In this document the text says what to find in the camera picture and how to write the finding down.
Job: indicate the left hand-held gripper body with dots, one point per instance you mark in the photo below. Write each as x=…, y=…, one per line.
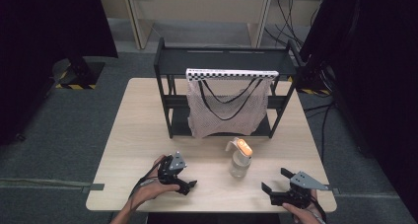
x=169, y=174

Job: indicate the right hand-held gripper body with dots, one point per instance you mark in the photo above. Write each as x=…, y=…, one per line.
x=297, y=192

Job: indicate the person's right hand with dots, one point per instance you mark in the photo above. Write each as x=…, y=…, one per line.
x=304, y=214

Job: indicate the person's left hand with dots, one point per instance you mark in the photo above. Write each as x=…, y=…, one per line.
x=149, y=189

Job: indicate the clear spray bottle orange top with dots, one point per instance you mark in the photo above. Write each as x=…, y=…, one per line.
x=240, y=160

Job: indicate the striped black stand base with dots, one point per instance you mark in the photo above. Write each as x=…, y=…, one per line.
x=80, y=76
x=313, y=87

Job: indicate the white checkered bar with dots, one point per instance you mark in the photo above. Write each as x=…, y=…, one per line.
x=230, y=74

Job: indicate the grey floor tape strip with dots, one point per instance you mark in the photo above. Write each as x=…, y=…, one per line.
x=49, y=184

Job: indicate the black curtain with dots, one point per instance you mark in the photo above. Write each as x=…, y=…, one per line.
x=49, y=53
x=371, y=86

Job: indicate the black metal shelf rack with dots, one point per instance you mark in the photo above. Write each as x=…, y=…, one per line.
x=226, y=59

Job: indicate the light wooden cabinet frame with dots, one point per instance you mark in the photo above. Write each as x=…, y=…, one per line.
x=197, y=7

